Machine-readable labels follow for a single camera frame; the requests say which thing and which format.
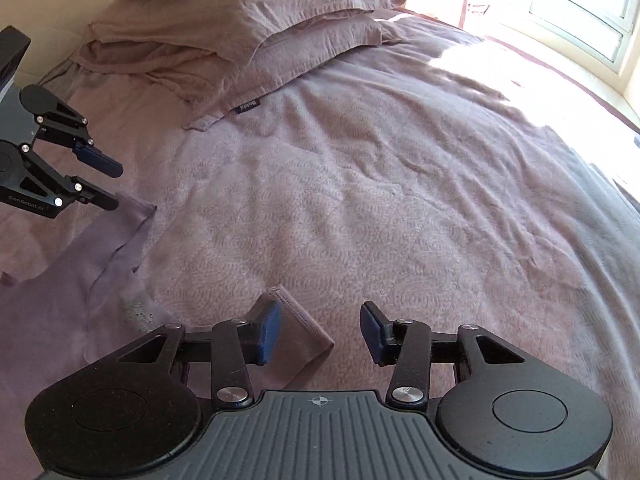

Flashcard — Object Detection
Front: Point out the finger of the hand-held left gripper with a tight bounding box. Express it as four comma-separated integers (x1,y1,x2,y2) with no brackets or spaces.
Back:
31,91,124,179
10,144,121,220

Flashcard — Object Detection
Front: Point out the mauve pillow with dark tag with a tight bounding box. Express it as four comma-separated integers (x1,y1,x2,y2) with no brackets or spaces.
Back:
74,10,417,132

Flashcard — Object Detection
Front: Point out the plain mauve pillow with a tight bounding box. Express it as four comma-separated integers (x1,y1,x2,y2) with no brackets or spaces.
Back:
89,0,397,58

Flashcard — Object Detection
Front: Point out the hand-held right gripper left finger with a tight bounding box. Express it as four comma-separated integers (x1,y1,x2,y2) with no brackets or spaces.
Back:
116,301,284,407

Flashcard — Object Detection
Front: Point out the mauve shirt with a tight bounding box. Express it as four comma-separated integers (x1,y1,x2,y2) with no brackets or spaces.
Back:
0,191,337,411

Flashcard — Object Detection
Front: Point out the white framed window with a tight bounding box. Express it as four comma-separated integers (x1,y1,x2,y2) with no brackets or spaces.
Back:
475,0,640,92

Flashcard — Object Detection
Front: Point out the pink textured bedspread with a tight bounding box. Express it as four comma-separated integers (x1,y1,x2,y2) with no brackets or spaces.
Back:
0,7,640,461

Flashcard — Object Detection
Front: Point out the pale stone windowsill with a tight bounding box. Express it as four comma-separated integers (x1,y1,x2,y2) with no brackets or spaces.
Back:
492,35,640,128

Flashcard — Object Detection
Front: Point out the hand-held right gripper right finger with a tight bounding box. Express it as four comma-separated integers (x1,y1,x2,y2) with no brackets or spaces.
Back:
360,301,526,406

